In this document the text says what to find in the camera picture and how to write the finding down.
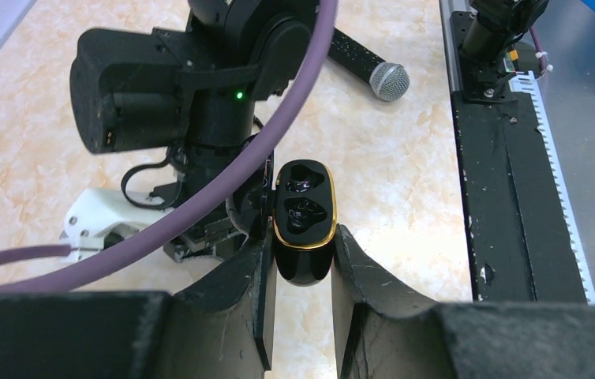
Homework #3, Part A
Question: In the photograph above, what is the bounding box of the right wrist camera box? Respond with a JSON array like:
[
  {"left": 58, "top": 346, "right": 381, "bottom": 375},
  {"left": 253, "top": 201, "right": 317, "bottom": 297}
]
[{"left": 60, "top": 188, "right": 173, "bottom": 263}]

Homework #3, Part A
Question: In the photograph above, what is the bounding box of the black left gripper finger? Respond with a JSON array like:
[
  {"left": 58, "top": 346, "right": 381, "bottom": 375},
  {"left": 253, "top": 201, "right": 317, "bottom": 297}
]
[{"left": 331, "top": 225, "right": 595, "bottom": 378}]

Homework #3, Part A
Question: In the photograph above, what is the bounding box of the black charging case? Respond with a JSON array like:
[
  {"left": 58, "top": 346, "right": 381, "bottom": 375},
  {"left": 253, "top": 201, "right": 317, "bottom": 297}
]
[{"left": 224, "top": 134, "right": 339, "bottom": 287}]

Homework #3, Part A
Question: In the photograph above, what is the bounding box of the black microphone grey head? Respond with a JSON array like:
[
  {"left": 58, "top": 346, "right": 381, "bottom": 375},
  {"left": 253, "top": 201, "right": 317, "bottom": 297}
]
[{"left": 328, "top": 28, "right": 410, "bottom": 103}]

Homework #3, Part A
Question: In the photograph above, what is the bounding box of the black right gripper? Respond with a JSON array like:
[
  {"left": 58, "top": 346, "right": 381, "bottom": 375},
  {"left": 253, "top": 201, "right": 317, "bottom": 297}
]
[{"left": 0, "top": 152, "right": 268, "bottom": 378}]

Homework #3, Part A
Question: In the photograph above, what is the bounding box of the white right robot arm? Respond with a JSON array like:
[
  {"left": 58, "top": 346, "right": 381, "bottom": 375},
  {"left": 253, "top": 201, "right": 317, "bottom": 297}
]
[{"left": 62, "top": 1, "right": 317, "bottom": 257}]

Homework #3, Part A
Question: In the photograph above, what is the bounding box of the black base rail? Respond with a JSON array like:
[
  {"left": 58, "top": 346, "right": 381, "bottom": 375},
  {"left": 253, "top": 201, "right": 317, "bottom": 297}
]
[{"left": 440, "top": 1, "right": 595, "bottom": 306}]

